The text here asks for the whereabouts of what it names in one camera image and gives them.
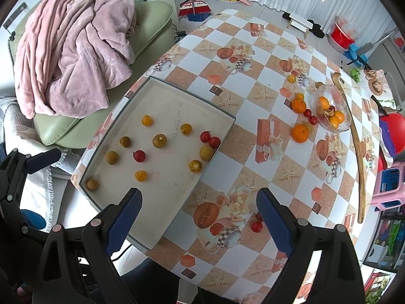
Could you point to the white shallow box tray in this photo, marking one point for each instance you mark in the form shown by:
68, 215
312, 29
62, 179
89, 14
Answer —
164, 196

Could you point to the pink plastic stool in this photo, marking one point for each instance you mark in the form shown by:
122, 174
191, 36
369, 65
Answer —
383, 201

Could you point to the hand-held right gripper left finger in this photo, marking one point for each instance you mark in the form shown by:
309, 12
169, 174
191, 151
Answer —
125, 220

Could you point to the pink fleece blanket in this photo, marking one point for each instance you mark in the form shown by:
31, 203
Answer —
69, 53

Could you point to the red plastic bucket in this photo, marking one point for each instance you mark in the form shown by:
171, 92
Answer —
341, 36

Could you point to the clear glass bowl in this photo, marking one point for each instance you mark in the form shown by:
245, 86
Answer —
344, 101

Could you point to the black shoe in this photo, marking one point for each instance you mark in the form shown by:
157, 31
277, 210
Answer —
286, 15
317, 30

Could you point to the cartoon printed cloth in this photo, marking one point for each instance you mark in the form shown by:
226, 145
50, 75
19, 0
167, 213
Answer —
376, 85

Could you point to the colourful picture book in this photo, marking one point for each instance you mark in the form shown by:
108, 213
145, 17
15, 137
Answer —
376, 285

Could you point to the yellow cherry tomato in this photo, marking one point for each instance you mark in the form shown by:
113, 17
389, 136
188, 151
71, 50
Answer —
140, 175
333, 122
186, 129
195, 166
291, 78
146, 120

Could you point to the purple cloth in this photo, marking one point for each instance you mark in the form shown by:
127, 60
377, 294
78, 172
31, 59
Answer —
387, 142

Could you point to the yellow green round fruit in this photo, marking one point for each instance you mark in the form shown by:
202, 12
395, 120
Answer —
310, 127

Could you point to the long wooden spoon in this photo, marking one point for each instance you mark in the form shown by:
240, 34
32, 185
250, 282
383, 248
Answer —
354, 136

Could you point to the orange cherry tomato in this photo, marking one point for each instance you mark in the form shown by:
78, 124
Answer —
299, 96

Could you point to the green leather sofa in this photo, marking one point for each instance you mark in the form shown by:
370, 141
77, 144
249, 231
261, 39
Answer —
152, 22

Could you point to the white wooden stool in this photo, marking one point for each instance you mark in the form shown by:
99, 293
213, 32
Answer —
299, 19

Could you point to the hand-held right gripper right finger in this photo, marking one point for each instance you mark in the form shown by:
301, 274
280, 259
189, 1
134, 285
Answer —
273, 224

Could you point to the blue round object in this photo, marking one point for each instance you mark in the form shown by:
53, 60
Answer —
31, 220

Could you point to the green leafy vegetable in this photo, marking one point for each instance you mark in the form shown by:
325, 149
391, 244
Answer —
357, 74

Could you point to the red cherry tomato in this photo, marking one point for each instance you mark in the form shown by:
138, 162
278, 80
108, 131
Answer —
215, 141
313, 120
331, 108
307, 113
205, 136
139, 155
257, 226

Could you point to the blue plastic object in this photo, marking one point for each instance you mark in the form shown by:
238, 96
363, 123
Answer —
357, 53

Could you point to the small brown longan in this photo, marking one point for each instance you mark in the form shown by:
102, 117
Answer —
125, 141
92, 184
112, 157

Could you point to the black power strip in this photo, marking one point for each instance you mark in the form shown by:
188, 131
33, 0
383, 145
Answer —
181, 33

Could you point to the red ball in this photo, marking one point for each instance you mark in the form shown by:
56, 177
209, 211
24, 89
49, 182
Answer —
392, 121

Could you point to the grey white fringed throw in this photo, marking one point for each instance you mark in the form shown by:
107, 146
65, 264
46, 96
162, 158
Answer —
19, 123

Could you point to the blue dustpan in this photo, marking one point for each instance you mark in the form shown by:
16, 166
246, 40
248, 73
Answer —
196, 18

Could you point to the printed checkered tablecloth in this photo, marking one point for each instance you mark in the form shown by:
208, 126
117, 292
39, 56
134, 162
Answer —
253, 164

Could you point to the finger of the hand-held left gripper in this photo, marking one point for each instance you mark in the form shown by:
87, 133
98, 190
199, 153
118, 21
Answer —
44, 160

